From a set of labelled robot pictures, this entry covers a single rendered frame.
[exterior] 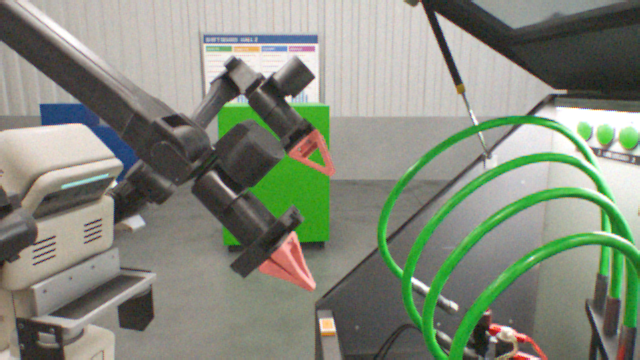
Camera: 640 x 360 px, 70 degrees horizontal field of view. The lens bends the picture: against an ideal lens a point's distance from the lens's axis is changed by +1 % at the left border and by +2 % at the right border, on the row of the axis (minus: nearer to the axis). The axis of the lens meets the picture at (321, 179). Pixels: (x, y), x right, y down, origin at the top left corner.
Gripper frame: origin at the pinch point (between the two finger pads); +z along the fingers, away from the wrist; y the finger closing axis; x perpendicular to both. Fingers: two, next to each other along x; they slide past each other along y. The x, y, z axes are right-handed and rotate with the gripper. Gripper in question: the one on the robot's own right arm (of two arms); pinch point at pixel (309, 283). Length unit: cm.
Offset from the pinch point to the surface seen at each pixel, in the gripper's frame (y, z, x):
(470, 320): 14.7, 12.5, -8.7
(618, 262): 31.2, 29.4, 13.9
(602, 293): 27, 37, 23
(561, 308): 18, 49, 46
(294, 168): -87, -22, 325
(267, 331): -130, 42, 188
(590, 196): 33.3, 14.6, 3.3
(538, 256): 24.3, 12.0, -7.0
